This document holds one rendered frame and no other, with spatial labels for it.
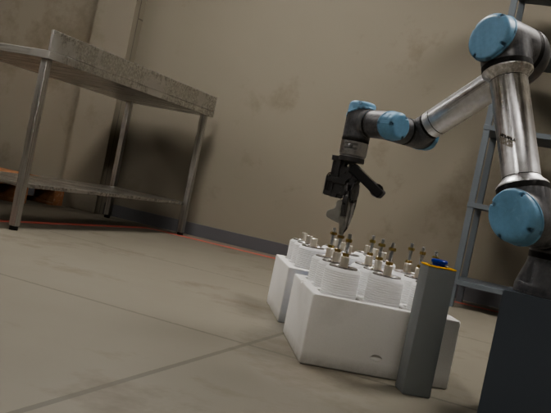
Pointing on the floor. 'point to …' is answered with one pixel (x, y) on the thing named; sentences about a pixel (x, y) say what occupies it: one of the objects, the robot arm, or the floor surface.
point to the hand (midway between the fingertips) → (343, 229)
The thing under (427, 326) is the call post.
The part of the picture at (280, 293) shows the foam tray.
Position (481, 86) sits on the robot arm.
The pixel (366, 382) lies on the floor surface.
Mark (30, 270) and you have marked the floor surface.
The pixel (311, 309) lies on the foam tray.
